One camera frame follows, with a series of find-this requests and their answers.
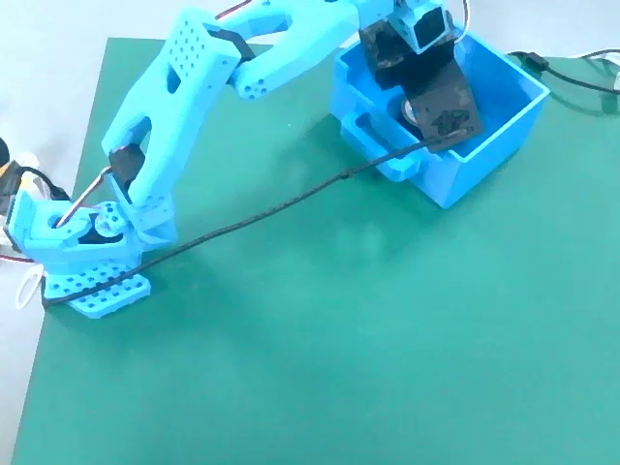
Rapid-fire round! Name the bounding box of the black power cable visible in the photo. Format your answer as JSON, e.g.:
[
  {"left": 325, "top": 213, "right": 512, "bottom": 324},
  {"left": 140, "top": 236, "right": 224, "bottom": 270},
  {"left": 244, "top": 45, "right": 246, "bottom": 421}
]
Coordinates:
[{"left": 14, "top": 166, "right": 72, "bottom": 202}]

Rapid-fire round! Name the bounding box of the white gripper servo wire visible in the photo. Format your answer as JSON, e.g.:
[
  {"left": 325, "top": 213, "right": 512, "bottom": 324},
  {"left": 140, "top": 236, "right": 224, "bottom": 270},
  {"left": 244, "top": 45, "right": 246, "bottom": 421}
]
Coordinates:
[{"left": 453, "top": 0, "right": 474, "bottom": 43}]

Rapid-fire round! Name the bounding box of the black and yellow clamp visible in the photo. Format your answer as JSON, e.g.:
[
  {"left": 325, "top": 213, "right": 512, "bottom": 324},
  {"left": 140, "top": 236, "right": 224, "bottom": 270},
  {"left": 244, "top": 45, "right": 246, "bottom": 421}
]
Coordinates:
[{"left": 0, "top": 137, "right": 31, "bottom": 219}]

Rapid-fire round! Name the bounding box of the red white base servo wire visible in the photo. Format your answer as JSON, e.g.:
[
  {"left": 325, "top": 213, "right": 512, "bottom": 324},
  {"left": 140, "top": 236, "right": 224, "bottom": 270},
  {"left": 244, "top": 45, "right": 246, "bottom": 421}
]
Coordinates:
[{"left": 56, "top": 166, "right": 115, "bottom": 229}]

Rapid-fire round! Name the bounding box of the black camera cable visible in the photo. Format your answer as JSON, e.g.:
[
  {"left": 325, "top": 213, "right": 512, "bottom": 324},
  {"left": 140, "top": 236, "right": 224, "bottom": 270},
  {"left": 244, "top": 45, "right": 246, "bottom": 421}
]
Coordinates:
[{"left": 42, "top": 126, "right": 474, "bottom": 308}]

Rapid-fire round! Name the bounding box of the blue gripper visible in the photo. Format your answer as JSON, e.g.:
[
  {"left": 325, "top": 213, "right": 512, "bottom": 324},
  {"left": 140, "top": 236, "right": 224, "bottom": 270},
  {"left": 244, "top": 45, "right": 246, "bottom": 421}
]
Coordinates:
[{"left": 390, "top": 0, "right": 454, "bottom": 55}]

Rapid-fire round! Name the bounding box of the black cable with inline switch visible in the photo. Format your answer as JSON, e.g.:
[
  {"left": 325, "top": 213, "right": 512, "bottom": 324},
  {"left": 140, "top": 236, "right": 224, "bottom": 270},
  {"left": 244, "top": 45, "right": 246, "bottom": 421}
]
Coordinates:
[{"left": 506, "top": 49, "right": 620, "bottom": 94}]

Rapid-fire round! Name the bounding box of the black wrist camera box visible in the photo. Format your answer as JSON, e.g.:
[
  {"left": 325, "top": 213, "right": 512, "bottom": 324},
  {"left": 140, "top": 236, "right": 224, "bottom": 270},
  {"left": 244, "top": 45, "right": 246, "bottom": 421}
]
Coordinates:
[{"left": 357, "top": 23, "right": 485, "bottom": 154}]

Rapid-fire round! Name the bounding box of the blue plastic box with handle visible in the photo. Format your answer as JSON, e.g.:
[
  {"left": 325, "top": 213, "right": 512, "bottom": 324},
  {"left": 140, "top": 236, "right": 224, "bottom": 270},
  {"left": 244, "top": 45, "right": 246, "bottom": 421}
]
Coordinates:
[{"left": 328, "top": 33, "right": 551, "bottom": 210}]

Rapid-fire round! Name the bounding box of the black electrical tape roll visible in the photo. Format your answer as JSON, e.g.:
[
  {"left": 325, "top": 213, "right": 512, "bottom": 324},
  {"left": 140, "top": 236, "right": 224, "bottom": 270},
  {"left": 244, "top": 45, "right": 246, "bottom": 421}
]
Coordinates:
[{"left": 398, "top": 95, "right": 423, "bottom": 136}]

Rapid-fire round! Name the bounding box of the blue perforated robot base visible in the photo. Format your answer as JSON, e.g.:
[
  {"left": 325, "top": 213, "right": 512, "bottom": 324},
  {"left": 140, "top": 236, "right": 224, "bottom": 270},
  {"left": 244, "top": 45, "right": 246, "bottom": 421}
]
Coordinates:
[{"left": 9, "top": 188, "right": 176, "bottom": 319}]

